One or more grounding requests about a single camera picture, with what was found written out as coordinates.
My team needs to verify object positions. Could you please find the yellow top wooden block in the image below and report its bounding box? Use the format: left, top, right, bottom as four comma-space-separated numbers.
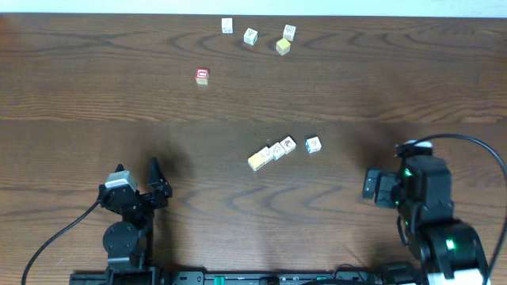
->
276, 38, 291, 55

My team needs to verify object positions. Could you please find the plain white wooden block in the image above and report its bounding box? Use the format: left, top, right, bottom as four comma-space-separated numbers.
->
258, 146, 274, 165

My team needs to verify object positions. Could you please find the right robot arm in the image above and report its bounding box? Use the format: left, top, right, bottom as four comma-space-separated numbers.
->
362, 153, 490, 284

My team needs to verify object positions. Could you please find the yellow letter K block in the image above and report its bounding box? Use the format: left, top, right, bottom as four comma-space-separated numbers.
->
280, 135, 297, 154

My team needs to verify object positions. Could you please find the yellow letter G block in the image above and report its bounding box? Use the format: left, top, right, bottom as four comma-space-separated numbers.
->
305, 136, 322, 154

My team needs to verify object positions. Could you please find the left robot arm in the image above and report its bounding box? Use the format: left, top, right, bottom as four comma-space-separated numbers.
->
98, 158, 173, 284

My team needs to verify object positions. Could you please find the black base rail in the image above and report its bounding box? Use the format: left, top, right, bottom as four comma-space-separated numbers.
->
69, 262, 427, 285

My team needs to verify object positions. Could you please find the wooden block with animal drawing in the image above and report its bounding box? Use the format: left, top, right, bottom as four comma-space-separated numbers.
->
221, 17, 234, 34

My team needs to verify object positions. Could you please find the yellow block with ball picture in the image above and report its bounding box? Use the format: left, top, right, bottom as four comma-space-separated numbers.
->
247, 153, 265, 171

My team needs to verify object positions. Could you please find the red top wooden block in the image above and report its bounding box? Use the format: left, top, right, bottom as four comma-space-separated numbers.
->
195, 68, 210, 85

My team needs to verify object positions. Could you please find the green edged wooden block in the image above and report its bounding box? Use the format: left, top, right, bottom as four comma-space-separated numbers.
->
269, 142, 285, 160

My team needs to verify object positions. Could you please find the wooden block with lattice top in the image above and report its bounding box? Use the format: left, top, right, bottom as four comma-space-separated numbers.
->
283, 25, 296, 42

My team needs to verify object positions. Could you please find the wooden block with number three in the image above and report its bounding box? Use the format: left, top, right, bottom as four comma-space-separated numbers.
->
243, 28, 258, 45

